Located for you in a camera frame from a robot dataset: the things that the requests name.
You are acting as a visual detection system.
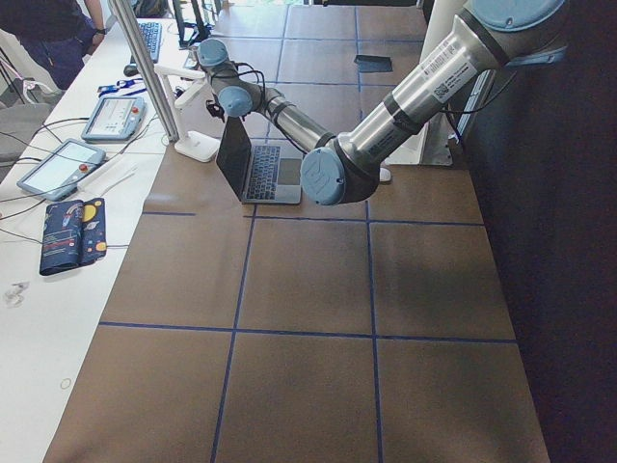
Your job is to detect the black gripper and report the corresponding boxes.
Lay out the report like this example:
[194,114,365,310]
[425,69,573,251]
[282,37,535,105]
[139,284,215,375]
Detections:
[205,99,226,122]

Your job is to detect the grey laptop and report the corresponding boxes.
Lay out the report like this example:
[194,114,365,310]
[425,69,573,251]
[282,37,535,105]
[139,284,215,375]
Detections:
[216,117,303,204]

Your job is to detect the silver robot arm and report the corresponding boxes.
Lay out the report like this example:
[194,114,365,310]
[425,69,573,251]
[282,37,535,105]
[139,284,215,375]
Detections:
[198,1,569,205]

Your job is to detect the black mouse pad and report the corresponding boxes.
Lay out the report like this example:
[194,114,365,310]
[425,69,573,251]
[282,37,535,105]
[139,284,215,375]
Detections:
[354,54,392,73]

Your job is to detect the white computer mouse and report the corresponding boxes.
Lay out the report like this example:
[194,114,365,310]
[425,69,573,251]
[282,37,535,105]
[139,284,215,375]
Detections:
[380,168,391,183]

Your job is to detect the black keyboard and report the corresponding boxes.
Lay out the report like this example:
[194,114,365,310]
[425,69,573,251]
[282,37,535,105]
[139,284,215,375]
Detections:
[139,22,163,63]

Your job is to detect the far teach pendant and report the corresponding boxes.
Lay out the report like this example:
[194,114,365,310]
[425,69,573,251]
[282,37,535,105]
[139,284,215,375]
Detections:
[81,95,146,143]

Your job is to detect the teach pendant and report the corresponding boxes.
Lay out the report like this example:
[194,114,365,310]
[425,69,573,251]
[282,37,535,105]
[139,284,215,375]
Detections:
[81,95,146,143]
[16,139,106,202]

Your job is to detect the person in dark clothes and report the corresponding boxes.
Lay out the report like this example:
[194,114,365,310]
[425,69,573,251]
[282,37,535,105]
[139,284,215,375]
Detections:
[1,0,107,91]

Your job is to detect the near teach pendant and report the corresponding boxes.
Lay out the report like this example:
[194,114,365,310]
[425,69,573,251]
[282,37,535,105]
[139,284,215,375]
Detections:
[16,139,106,202]

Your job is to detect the blue space pencil case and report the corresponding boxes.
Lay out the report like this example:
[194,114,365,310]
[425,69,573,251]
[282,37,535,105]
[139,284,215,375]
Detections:
[39,198,107,276]

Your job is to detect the white mounting column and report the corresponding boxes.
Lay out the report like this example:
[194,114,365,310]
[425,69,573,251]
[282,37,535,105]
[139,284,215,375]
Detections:
[385,0,465,166]

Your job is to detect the black camera cable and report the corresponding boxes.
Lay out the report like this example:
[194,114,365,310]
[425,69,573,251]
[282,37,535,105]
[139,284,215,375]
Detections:
[230,61,269,93]

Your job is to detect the aluminium profile post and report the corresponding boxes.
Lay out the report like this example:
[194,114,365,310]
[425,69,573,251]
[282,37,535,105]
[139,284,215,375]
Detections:
[109,0,178,143]

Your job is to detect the blue lanyard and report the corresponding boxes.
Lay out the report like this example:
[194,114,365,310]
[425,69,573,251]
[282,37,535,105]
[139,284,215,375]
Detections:
[97,78,148,96]

